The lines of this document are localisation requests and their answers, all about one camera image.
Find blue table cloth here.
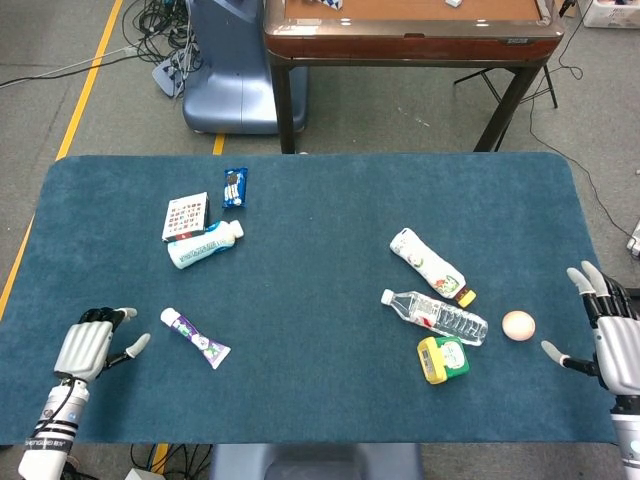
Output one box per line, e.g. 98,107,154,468
0,152,629,446

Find white red patterned box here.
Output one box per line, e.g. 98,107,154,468
161,191,209,244

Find brown mahjong table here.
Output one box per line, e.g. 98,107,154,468
263,0,565,154

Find clear plastic water bottle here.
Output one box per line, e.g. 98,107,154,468
380,288,489,347

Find blue cookie packet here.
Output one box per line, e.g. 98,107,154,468
221,167,250,210

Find white blue yogurt bottle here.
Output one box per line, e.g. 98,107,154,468
167,219,246,272

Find thin black floor cable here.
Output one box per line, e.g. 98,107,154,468
528,0,640,241

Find white storage box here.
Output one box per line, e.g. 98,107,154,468
583,0,640,29

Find black metal stand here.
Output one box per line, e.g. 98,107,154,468
453,63,559,109

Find long grey floor cable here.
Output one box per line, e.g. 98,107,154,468
0,45,137,90

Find blue machine base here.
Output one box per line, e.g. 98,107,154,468
182,0,309,135

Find white yogurt drink bottle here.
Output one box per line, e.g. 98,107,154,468
389,227,478,308

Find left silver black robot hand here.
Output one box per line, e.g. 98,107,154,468
53,306,152,385

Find purple white tube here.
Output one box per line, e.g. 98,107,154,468
160,307,232,371

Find yellow green plastic tub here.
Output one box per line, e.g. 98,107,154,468
416,335,471,385

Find grey power strip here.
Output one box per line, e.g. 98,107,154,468
152,49,200,99

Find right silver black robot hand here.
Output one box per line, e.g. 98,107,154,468
540,259,640,416

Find pink egg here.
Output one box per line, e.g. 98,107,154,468
501,309,537,342

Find tangled floor cables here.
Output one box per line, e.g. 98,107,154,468
119,0,204,66

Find cables under table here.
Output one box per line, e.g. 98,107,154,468
127,443,212,480

